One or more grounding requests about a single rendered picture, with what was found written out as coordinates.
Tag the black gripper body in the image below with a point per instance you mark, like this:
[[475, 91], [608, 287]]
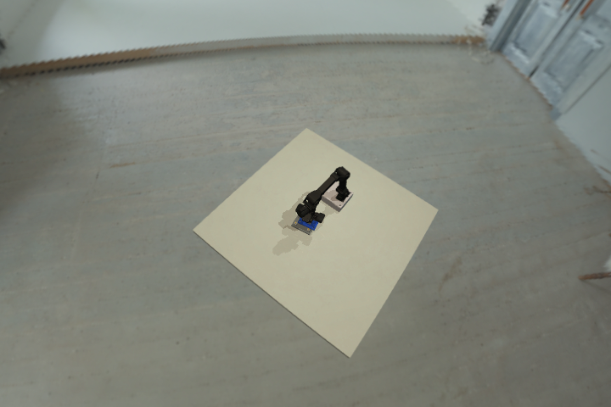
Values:
[[318, 216]]

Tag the blue square plate with corner holes and tan block handle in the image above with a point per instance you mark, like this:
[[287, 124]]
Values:
[[311, 225]]

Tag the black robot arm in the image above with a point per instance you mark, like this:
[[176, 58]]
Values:
[[314, 197]]

